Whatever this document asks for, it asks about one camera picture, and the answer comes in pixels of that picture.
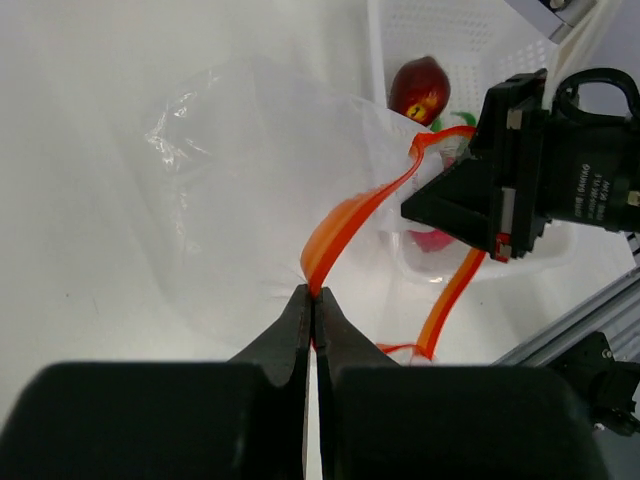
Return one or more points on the aluminium mounting rail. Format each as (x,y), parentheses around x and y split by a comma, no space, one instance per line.
(613,311)

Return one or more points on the pink dragon fruit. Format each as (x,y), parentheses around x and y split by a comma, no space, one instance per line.
(436,240)

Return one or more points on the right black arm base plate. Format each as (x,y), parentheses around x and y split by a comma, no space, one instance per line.
(607,386)

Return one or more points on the dark red apple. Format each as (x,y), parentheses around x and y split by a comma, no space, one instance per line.
(420,90)

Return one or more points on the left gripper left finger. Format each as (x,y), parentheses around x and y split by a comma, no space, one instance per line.
(243,418)

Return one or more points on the clear zip bag orange zipper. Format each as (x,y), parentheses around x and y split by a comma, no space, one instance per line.
(255,179)

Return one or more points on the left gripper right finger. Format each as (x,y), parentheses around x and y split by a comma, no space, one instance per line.
(382,420)

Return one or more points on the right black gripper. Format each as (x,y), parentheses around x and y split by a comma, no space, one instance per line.
(533,164)

